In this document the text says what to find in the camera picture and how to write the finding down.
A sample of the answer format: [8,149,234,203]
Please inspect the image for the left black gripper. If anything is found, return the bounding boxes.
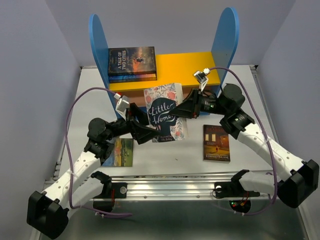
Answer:
[104,102,162,144]

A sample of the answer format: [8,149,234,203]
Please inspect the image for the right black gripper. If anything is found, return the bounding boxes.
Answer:
[168,87,230,119]

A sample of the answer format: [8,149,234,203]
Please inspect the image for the Little Women book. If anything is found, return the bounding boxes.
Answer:
[143,83,188,143]

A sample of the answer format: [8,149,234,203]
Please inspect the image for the Jane Eyre blue book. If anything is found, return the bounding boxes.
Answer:
[108,73,157,83]

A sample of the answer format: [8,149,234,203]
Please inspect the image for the A Tale of Two Cities book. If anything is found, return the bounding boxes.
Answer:
[108,46,157,76]

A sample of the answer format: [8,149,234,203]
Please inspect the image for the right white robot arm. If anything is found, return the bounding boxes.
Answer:
[169,84,320,208]

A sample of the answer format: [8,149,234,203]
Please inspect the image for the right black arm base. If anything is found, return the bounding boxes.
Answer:
[211,181,261,215]

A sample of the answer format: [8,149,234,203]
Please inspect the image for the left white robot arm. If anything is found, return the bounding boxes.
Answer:
[26,109,160,240]

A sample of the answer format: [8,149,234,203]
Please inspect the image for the Animal Farm book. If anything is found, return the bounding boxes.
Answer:
[102,138,134,167]

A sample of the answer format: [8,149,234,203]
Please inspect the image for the blue and yellow wooden bookshelf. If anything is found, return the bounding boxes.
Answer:
[88,6,240,120]

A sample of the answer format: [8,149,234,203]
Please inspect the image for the Edward Rulane brown book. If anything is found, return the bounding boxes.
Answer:
[203,124,231,162]

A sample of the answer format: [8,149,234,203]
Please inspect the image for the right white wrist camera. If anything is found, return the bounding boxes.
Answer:
[193,68,211,92]

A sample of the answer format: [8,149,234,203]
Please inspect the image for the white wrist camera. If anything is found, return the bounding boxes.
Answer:
[193,68,211,92]
[114,93,130,119]

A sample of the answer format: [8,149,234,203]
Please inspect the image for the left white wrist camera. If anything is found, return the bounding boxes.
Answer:
[114,93,130,119]

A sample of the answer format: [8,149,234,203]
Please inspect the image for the aluminium rail frame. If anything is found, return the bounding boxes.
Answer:
[41,65,306,201]

